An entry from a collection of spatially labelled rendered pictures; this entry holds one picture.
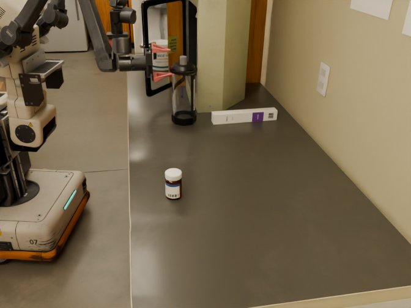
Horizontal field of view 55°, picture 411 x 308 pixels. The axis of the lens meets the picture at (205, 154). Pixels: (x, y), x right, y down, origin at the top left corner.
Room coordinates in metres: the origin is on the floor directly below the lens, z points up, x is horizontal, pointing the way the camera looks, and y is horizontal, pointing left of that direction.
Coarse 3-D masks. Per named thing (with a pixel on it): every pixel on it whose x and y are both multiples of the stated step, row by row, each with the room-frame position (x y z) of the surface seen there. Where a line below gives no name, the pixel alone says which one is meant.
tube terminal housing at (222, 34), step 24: (192, 0) 1.75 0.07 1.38; (216, 0) 1.61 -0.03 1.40; (240, 0) 1.70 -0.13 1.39; (216, 24) 1.61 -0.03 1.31; (240, 24) 1.71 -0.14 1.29; (216, 48) 1.61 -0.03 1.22; (240, 48) 1.72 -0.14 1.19; (216, 72) 1.61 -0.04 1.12; (240, 72) 1.73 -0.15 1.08; (216, 96) 1.61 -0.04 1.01; (240, 96) 1.75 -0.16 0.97
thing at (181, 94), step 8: (184, 72) 1.45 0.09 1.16; (176, 80) 1.47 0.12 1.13; (184, 80) 1.46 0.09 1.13; (176, 88) 1.47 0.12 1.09; (184, 88) 1.46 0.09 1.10; (176, 96) 1.47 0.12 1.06; (184, 96) 1.46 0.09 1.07; (176, 104) 1.47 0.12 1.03; (184, 104) 1.46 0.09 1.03; (176, 112) 1.47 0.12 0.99; (184, 112) 1.46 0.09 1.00
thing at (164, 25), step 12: (156, 12) 1.71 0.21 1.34; (168, 12) 1.78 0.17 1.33; (180, 12) 1.86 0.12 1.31; (156, 24) 1.70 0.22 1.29; (168, 24) 1.78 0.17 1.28; (180, 24) 1.86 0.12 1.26; (156, 36) 1.70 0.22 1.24; (168, 36) 1.78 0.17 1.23; (180, 36) 1.86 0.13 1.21; (144, 48) 1.63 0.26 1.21; (168, 48) 1.77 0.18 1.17; (180, 48) 1.86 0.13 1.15; (156, 60) 1.69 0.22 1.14; (168, 60) 1.77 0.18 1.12; (168, 72) 1.77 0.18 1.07; (156, 84) 1.69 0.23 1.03
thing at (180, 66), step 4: (180, 56) 1.51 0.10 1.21; (184, 56) 1.51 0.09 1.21; (180, 60) 1.50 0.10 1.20; (184, 60) 1.49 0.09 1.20; (176, 64) 1.50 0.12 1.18; (180, 64) 1.50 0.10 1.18; (184, 64) 1.49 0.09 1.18; (188, 64) 1.50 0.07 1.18; (192, 64) 1.51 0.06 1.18; (172, 68) 1.49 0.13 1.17; (176, 68) 1.47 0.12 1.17; (180, 68) 1.47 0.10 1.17; (184, 68) 1.47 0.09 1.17; (188, 68) 1.47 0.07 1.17; (192, 68) 1.48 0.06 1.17
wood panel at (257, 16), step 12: (252, 0) 2.02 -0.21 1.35; (264, 0) 2.03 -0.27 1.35; (252, 12) 2.02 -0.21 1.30; (264, 12) 2.03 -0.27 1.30; (252, 24) 2.02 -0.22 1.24; (264, 24) 2.03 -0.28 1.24; (252, 36) 2.02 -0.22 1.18; (252, 48) 2.02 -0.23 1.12; (252, 60) 2.02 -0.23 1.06; (252, 72) 2.02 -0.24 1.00
